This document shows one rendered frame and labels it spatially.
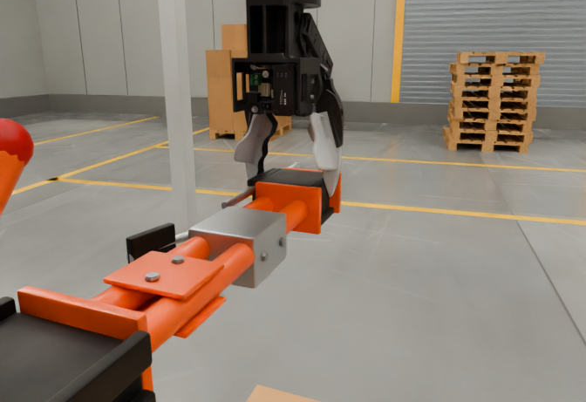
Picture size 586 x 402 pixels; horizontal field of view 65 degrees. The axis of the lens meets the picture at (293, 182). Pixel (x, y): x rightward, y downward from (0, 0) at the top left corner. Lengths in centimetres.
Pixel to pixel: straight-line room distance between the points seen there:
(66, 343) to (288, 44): 31
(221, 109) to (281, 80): 676
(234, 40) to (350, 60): 264
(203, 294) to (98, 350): 9
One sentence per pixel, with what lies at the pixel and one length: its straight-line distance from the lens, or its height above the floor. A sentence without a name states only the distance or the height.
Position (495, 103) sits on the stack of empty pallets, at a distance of 670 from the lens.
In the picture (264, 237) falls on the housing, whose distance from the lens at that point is 38.
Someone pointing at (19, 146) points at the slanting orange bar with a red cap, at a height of 120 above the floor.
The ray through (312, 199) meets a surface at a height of 109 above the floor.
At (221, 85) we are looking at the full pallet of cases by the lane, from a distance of 716.
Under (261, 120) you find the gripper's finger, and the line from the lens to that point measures 51.
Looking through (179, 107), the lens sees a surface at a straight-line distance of 312.
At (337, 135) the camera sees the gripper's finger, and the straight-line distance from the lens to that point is 49.
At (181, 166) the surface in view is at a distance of 319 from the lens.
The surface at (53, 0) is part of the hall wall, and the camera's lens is 1238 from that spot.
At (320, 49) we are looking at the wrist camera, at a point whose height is 124.
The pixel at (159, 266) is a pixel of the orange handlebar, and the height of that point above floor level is 110.
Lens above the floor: 123
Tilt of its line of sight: 15 degrees down
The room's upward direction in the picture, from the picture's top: straight up
